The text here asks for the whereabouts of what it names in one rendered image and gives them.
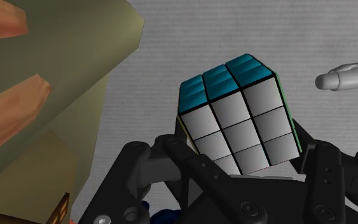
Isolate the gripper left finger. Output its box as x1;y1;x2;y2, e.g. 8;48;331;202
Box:
78;117;268;224

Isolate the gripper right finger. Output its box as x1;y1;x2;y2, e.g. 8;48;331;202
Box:
290;118;358;224

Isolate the puzzle cube white and teal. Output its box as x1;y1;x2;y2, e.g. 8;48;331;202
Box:
177;53;303;176

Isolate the dark blue object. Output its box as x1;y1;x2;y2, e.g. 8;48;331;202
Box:
141;200;183;224

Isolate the grey pen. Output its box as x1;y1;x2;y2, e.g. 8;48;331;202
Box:
315;60;358;92

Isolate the olive furniture with orange slats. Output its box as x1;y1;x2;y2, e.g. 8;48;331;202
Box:
0;0;146;224

